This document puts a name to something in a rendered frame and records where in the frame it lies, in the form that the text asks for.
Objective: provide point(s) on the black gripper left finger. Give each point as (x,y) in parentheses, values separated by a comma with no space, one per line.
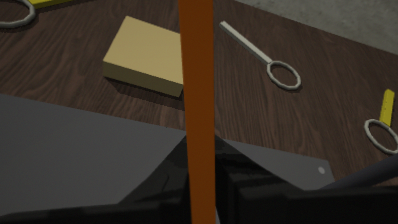
(162,198)

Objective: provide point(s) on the tan flat box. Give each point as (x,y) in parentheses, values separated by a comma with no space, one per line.
(145,55)

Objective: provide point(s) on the grey loop with straight handle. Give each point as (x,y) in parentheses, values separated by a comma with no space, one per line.
(260,56)

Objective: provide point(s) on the orange handle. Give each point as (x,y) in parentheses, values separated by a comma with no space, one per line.
(197,51)

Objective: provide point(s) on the grey ring with yellow handle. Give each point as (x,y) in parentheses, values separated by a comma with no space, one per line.
(32,5)
(384,120)

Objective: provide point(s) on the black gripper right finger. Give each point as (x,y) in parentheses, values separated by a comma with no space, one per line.
(247,193)

